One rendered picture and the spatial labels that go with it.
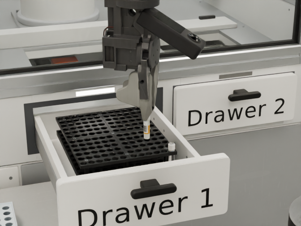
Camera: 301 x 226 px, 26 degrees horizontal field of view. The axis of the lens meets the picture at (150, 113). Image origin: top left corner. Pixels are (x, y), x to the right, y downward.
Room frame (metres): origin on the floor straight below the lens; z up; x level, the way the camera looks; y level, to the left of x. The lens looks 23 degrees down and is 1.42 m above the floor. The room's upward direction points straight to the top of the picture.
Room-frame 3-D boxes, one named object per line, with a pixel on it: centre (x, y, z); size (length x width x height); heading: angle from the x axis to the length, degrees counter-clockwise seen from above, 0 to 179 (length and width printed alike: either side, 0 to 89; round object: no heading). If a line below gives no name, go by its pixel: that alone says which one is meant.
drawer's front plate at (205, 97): (1.33, -0.19, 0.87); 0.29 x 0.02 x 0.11; 109
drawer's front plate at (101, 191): (0.93, 0.01, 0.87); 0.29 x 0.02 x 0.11; 109
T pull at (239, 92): (1.31, -0.20, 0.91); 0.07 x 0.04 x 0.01; 109
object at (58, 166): (1.13, 0.07, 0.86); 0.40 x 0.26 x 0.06; 19
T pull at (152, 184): (0.90, 0.00, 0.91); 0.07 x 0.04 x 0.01; 109
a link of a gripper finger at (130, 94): (1.02, 0.03, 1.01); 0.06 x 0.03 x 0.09; 77
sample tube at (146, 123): (1.03, 0.01, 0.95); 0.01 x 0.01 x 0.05
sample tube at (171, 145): (1.05, -0.04, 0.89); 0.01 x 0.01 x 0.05
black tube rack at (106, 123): (1.12, 0.07, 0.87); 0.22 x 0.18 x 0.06; 19
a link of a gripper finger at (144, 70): (1.01, 0.01, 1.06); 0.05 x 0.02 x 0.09; 167
